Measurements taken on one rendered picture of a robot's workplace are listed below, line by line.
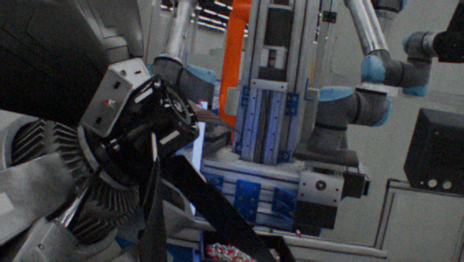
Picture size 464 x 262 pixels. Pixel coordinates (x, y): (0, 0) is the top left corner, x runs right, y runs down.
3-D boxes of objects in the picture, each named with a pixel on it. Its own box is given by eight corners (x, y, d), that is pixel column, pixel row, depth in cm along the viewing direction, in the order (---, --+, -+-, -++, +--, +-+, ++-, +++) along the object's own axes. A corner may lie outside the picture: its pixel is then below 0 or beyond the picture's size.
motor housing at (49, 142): (53, 275, 58) (115, 240, 55) (-27, 147, 57) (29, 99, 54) (113, 223, 80) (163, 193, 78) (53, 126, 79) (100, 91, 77)
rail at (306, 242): (74, 221, 117) (74, 196, 116) (80, 217, 121) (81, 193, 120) (381, 278, 107) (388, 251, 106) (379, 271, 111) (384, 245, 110)
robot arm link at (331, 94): (309, 118, 147) (315, 81, 145) (342, 123, 150) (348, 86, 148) (322, 124, 136) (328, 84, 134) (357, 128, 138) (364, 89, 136)
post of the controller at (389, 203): (374, 249, 107) (390, 180, 104) (373, 245, 110) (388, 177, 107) (385, 250, 106) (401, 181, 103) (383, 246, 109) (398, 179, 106)
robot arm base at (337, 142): (306, 144, 153) (311, 118, 152) (347, 151, 150) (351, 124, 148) (304, 151, 139) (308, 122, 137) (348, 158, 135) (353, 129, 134)
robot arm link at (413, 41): (418, 60, 123) (422, 34, 121) (441, 62, 112) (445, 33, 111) (398, 56, 121) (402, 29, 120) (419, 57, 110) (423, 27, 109)
